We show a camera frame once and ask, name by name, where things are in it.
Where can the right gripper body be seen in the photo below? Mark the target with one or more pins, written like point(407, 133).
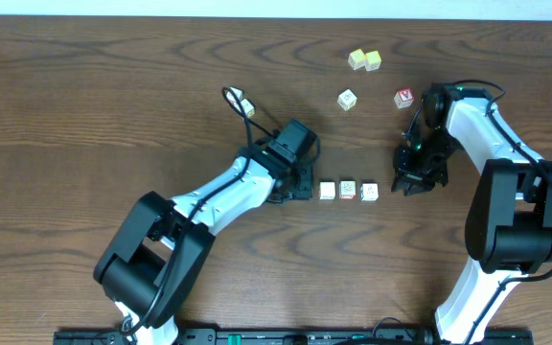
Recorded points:
point(427, 162)

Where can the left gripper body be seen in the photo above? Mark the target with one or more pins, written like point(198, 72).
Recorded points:
point(302, 187)

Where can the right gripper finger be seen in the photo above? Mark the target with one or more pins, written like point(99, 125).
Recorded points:
point(399, 183)
point(418, 187)

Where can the wooden block red side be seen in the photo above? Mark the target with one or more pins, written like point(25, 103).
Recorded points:
point(369, 191)

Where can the wooden block plain top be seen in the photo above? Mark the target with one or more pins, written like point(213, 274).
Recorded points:
point(327, 190)

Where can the wooden block soccer ball A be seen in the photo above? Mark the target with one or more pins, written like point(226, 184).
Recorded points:
point(347, 189)

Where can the wooden block yellow K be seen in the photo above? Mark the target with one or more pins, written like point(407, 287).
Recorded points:
point(248, 108)

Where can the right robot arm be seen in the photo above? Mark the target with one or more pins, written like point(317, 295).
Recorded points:
point(508, 229)

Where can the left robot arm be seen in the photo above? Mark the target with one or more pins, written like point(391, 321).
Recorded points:
point(152, 263)

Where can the red V wooden block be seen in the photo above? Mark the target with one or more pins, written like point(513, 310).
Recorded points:
point(404, 98)

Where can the wooden block red print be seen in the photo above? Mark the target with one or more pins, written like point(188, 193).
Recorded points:
point(234, 95)

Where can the yellow framed wooden block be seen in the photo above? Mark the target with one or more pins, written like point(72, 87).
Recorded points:
point(373, 61)

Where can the wooden block yellow print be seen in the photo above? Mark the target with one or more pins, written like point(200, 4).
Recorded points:
point(357, 59)

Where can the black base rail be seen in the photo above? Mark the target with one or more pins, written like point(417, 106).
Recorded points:
point(397, 335)

